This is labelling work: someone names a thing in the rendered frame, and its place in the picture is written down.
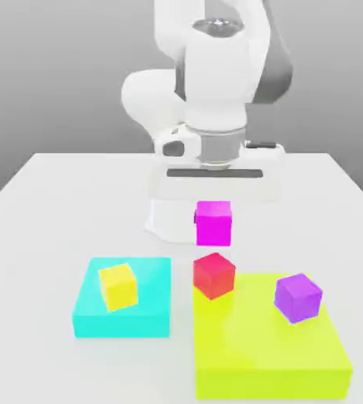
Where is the small yellow cube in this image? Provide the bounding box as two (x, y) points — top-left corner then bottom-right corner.
(98, 262), (139, 312)

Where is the small magenta cube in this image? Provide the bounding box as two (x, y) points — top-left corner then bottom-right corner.
(194, 200), (233, 247)

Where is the small red cube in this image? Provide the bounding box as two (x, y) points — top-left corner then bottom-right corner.
(193, 252), (237, 301)

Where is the large yellow-green box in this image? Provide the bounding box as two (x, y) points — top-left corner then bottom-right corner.
(193, 272), (354, 401)

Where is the small purple cube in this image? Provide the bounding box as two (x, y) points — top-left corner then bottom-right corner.
(273, 272), (324, 325)

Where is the large cyan box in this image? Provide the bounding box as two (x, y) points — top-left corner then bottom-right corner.
(71, 256), (172, 339)

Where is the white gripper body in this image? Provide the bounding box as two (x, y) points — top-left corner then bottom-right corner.
(148, 147), (287, 204)

